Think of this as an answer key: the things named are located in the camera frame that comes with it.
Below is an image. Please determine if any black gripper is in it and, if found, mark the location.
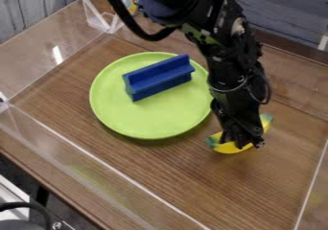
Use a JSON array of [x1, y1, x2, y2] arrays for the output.
[[208, 77, 268, 150]]

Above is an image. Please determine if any yellow toy banana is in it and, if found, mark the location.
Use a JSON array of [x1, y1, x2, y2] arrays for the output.
[[205, 113, 275, 154]]

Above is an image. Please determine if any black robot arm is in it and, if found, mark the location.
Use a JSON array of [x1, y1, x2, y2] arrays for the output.
[[107, 0, 272, 149]]

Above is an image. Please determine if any green round plate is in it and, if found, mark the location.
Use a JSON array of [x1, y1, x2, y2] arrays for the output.
[[88, 52, 212, 140]]

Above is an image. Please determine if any blue plastic block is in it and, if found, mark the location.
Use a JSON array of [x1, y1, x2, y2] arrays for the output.
[[122, 55, 194, 102]]

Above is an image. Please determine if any clear acrylic corner bracket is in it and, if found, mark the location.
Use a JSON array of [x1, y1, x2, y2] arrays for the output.
[[82, 0, 125, 35]]

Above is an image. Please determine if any clear acrylic tray wall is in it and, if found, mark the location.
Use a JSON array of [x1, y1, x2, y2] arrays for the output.
[[0, 0, 328, 230]]

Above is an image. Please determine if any black cable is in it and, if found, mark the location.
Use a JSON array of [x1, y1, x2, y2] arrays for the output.
[[0, 200, 54, 230]]

